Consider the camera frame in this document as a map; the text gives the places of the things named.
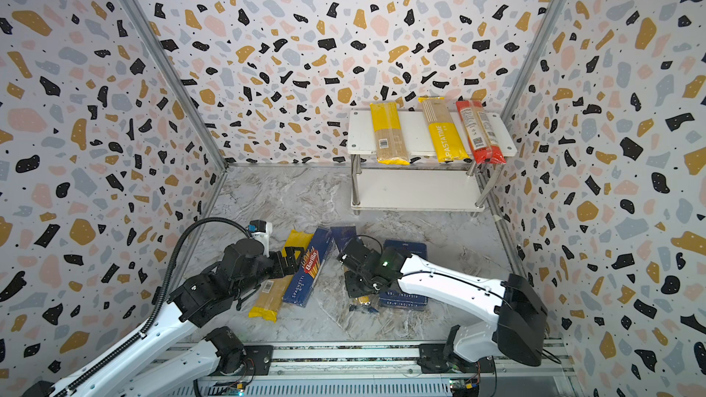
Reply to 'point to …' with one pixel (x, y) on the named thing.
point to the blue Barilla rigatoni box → (393, 297)
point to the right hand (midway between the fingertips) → (350, 289)
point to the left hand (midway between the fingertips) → (294, 252)
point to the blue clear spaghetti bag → (342, 235)
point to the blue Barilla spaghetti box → (302, 281)
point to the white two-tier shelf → (417, 136)
